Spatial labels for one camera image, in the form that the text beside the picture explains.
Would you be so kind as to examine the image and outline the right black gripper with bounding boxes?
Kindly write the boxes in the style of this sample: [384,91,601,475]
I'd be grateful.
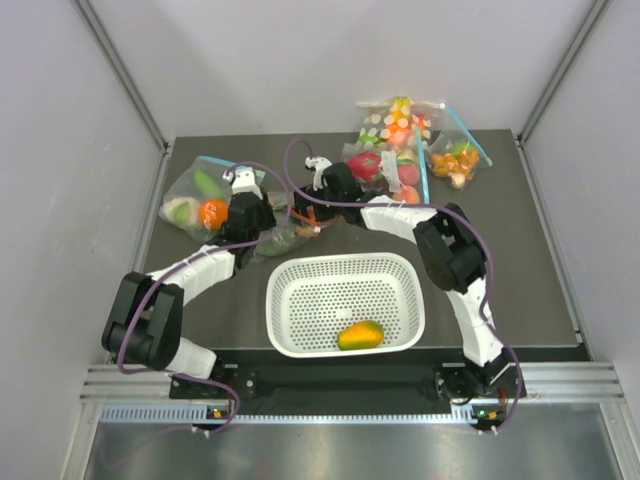
[292,182,345,230]

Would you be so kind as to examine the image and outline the red zip clear bag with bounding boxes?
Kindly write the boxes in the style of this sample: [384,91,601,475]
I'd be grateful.
[252,191,331,263]

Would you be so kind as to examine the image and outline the fake yellow green mango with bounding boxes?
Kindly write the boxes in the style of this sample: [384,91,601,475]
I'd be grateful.
[337,320,385,351]

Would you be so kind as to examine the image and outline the fake netted green melon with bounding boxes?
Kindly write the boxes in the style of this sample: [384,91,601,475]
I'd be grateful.
[255,224,301,257]

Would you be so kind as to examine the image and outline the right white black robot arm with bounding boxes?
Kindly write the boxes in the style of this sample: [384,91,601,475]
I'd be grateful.
[294,156,509,396]

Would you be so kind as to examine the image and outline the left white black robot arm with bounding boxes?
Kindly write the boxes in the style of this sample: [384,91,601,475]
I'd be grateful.
[101,191,276,397]

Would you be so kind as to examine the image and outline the fake red strawberry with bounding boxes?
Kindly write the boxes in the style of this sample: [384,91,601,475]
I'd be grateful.
[346,152,383,184]

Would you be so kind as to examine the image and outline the fake orange tangerine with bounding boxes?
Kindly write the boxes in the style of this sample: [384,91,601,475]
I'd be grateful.
[199,199,229,230]

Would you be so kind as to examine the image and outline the fake green pepper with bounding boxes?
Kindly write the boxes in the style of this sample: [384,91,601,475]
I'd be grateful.
[193,168,225,199]

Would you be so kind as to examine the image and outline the blue zip bag left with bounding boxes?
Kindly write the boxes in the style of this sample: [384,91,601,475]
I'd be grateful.
[159,156,267,243]

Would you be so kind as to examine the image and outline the blue zip bag with strawberry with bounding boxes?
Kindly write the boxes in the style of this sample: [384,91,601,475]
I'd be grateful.
[341,137,430,204]

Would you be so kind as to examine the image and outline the fake pale green cabbage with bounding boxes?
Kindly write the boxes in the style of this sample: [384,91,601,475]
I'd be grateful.
[160,197,200,228]

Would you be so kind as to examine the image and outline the fake peach in blue bag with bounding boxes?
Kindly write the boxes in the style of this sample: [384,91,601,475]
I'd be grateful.
[397,164,421,204]

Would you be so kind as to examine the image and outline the polka dot clear bag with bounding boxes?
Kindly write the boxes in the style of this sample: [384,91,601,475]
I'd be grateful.
[356,96,446,151]

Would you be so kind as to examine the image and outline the blue zip bag orange pieces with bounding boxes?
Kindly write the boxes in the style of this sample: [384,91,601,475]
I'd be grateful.
[426,103,493,190]

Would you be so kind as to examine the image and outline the white perforated plastic basket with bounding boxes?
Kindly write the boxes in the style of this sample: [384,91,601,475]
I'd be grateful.
[265,252,426,358]

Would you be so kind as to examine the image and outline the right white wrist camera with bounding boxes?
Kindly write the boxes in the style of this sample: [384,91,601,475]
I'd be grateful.
[305,156,333,191]

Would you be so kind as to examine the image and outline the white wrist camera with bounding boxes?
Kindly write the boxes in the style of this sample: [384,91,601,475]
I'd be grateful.
[305,156,333,191]
[223,167,263,199]

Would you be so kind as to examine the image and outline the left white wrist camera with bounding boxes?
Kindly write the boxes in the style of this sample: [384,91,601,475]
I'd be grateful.
[223,167,263,199]

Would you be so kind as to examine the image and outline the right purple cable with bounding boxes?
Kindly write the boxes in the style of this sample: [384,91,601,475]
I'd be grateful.
[283,137,524,436]

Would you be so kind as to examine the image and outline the purple cable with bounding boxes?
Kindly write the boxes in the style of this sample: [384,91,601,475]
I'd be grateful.
[283,137,524,436]
[116,160,296,436]

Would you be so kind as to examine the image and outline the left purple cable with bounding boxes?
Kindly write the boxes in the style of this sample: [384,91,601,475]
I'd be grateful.
[116,160,296,436]

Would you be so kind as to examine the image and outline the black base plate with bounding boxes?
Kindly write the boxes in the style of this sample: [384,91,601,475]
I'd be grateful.
[168,348,531,404]

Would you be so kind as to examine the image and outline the aluminium rail with cable duct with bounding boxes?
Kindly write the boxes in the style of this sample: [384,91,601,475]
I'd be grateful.
[80,362,625,426]

